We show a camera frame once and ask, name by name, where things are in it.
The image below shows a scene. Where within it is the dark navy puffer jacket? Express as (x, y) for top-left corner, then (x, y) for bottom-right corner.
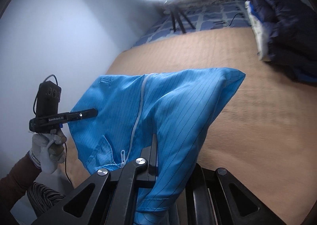
(244, 0), (317, 83)

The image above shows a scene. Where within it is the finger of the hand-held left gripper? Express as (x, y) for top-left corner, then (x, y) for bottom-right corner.
(71, 108), (98, 121)

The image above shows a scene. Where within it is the blue folded cloth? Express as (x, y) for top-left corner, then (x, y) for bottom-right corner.
(296, 65), (317, 83)

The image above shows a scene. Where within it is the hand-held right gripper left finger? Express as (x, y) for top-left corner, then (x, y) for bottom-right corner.
(31, 133), (159, 225)

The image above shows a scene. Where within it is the person's left hand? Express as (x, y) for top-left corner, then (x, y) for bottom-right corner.
(28, 128), (68, 174)

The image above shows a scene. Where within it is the black tripod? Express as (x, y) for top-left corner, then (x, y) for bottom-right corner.
(162, 0), (196, 34)

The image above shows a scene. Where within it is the blue checked bedsheet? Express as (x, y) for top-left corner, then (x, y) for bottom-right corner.
(131, 0), (252, 48)

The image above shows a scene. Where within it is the striped grey cloth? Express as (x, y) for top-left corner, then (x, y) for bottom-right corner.
(27, 182), (66, 218)

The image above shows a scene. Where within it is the black cable on bedsheet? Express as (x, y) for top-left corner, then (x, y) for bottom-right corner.
(229, 12), (248, 27)

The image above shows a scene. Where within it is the light blue zip jacket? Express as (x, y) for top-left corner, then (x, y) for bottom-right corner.
(71, 67), (246, 225)

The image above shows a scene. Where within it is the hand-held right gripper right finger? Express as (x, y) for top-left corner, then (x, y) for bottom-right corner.
(168, 163), (285, 225)

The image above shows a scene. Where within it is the person's left forearm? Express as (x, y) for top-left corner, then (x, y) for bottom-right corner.
(0, 152), (41, 203)

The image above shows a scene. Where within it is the white folded cloth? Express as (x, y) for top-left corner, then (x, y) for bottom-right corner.
(245, 1), (269, 61)

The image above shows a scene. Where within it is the beaded bracelet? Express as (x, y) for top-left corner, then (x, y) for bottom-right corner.
(28, 151), (41, 166)

